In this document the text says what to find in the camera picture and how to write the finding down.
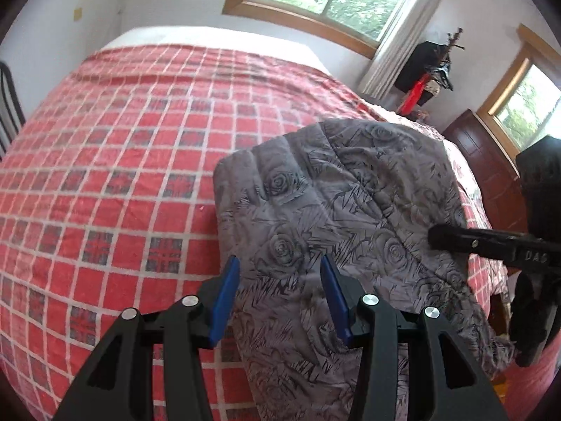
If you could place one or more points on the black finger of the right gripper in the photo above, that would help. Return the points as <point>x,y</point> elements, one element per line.
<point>514,250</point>

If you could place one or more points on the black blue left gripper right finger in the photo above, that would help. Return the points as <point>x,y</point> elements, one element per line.
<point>445,381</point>

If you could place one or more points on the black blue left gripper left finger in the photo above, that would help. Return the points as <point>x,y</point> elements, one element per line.
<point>116,380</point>

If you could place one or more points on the grey quilted rose-print jacket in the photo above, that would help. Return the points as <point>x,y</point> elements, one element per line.
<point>366,194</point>

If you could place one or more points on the coat rack with dark clothes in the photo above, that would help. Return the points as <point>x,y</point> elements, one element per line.
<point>433,58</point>

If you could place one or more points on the red bag on rack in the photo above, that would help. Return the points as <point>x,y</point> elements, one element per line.
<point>414,94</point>

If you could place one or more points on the white curtain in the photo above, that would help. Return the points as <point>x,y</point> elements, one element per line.
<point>396,47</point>

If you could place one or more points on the white mattress sheet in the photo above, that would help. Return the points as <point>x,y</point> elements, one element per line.
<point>221,38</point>

